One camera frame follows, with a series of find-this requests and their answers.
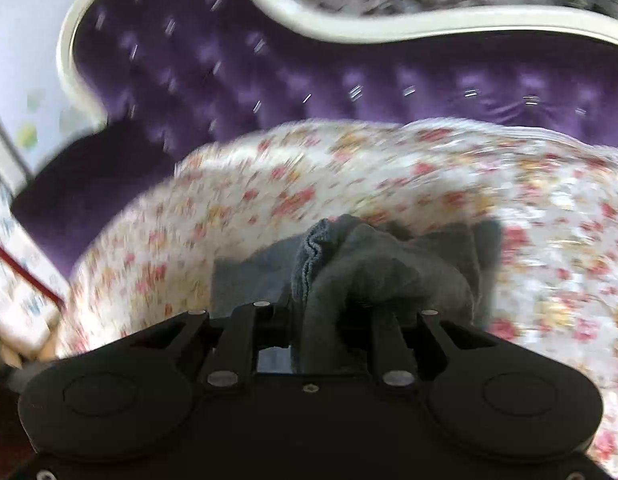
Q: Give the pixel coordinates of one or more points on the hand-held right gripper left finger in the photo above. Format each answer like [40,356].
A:
[244,332]

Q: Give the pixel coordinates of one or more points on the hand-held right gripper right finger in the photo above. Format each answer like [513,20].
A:
[386,340]

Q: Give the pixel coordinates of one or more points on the grey small garment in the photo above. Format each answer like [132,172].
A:
[389,270]

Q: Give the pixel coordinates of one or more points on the floral printed blanket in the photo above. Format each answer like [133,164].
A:
[239,200]

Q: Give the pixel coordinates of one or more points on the white patterned cloth red stripe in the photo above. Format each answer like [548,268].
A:
[19,280]

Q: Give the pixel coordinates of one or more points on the purple tufted sofa white frame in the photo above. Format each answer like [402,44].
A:
[199,80]

